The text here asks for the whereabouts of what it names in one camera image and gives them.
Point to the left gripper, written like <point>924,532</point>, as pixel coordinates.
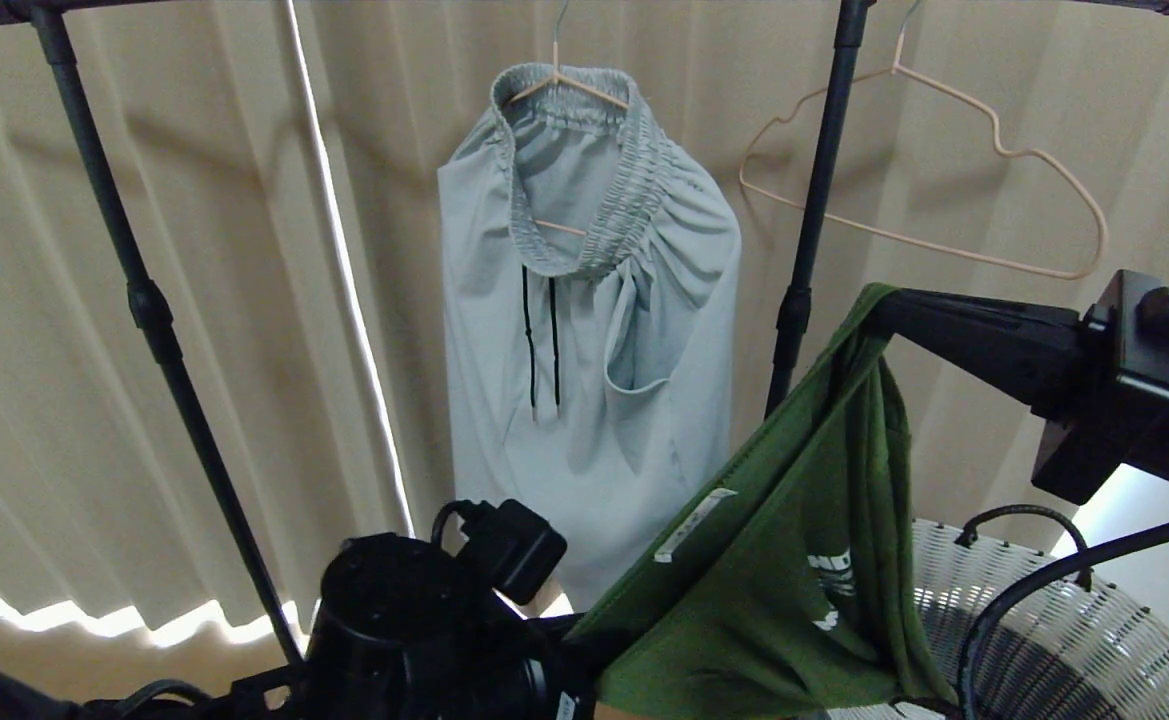
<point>574,660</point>

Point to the white laundry basket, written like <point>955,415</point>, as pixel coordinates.
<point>1094,640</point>

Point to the green garment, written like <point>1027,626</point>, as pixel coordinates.
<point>774,560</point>

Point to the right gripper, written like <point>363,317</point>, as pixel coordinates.
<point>1144,380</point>

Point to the black clothes rack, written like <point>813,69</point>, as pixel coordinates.
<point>816,200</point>

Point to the pink clothes hanger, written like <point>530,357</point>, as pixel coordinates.
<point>944,87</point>
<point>589,88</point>

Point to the pale grey shorts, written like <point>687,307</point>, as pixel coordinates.
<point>584,450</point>

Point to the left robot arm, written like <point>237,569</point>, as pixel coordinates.
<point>394,620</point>

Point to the beige curtain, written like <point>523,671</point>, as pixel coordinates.
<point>44,300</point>

